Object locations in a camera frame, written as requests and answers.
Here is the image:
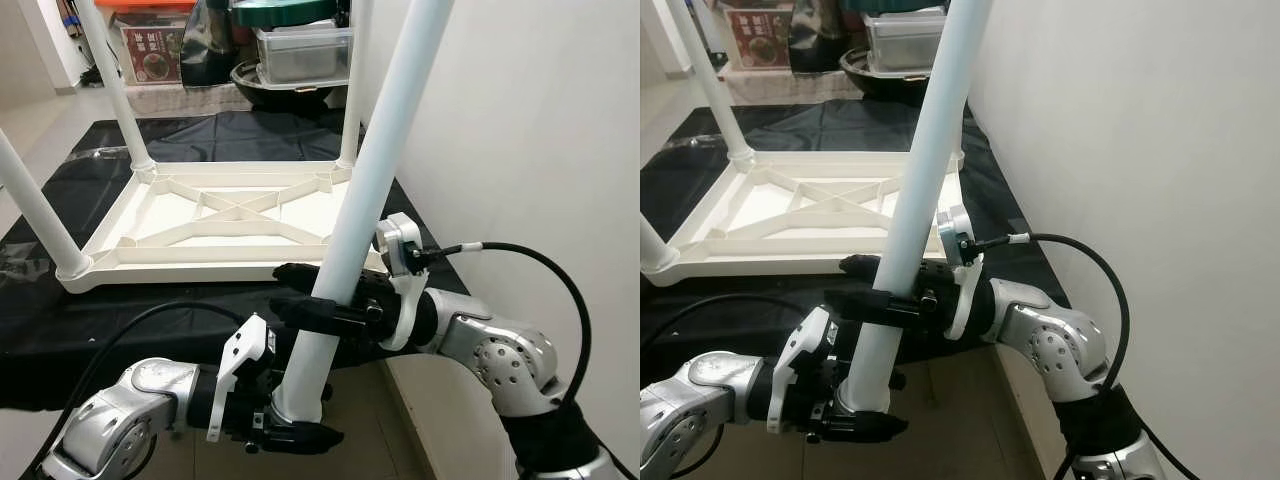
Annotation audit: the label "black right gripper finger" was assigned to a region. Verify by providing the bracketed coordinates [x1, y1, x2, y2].
[270, 298, 379, 336]
[825, 288, 939, 326]
[275, 263, 321, 293]
[840, 254, 886, 283]

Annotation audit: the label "white plastic table top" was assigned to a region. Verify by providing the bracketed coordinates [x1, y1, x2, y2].
[645, 150, 966, 288]
[58, 158, 396, 294]

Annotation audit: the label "black tablecloth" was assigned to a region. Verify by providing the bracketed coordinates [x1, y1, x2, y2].
[640, 98, 1046, 391]
[0, 110, 471, 411]

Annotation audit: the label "black wok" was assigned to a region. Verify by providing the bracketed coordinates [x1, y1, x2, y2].
[840, 48, 936, 101]
[230, 60, 351, 109]

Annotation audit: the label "clear plastic storage box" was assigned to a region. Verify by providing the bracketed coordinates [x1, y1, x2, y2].
[255, 22, 353, 86]
[865, 8, 946, 73]

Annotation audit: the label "orange lidded storage box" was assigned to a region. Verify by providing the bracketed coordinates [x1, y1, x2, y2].
[110, 0, 196, 86]
[725, 0, 796, 71]

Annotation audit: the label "green round lid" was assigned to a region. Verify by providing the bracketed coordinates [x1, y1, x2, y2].
[230, 0, 341, 29]
[840, 0, 946, 16]

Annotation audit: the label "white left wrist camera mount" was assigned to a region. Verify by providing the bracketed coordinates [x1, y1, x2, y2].
[768, 305, 837, 433]
[205, 315, 278, 443]

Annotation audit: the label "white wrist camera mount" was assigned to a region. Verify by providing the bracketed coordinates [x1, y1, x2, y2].
[938, 205, 988, 341]
[205, 315, 278, 443]
[768, 305, 837, 433]
[375, 212, 428, 351]

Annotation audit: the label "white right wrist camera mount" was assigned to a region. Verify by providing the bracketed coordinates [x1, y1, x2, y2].
[938, 205, 988, 341]
[375, 212, 428, 351]

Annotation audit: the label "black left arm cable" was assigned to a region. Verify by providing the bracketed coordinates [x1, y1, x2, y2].
[20, 302, 251, 480]
[640, 293, 813, 476]

